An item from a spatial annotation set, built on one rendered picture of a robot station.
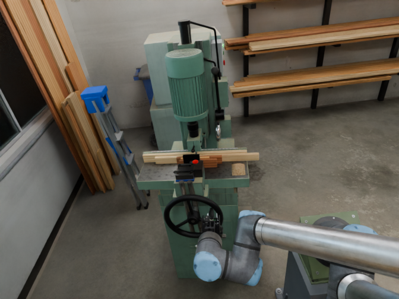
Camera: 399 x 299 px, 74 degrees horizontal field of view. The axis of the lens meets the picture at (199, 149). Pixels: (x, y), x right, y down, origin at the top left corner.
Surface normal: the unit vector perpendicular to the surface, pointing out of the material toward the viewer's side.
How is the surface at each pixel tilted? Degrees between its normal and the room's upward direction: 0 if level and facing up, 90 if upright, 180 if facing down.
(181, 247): 90
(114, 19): 90
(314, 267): 41
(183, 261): 90
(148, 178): 0
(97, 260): 0
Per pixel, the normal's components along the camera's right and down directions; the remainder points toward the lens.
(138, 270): -0.10, -0.84
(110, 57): 0.06, 0.54
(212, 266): -0.20, 0.20
